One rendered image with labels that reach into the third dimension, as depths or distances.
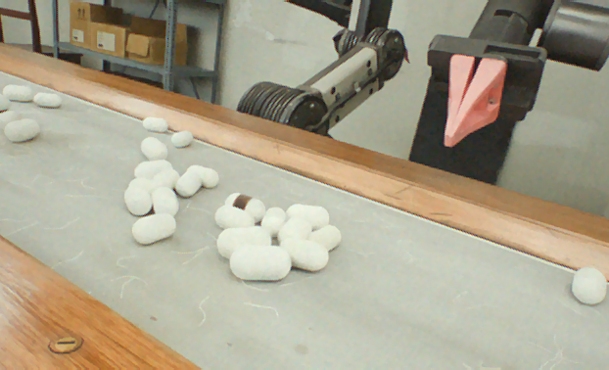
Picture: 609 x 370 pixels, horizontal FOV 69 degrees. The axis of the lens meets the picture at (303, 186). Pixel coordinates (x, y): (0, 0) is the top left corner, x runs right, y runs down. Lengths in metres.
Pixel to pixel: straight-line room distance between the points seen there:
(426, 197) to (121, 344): 0.33
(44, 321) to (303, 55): 2.53
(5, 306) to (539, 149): 2.24
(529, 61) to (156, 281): 0.35
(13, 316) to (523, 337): 0.27
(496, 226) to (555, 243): 0.05
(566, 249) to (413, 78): 2.03
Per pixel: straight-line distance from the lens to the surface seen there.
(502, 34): 0.48
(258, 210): 0.35
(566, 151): 2.33
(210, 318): 0.25
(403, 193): 0.46
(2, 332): 0.22
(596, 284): 0.38
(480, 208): 0.45
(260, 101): 0.79
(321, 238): 0.32
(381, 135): 2.49
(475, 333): 0.30
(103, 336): 0.21
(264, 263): 0.28
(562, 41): 0.51
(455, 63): 0.43
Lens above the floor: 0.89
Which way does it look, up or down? 19 degrees down
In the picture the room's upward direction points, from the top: 10 degrees clockwise
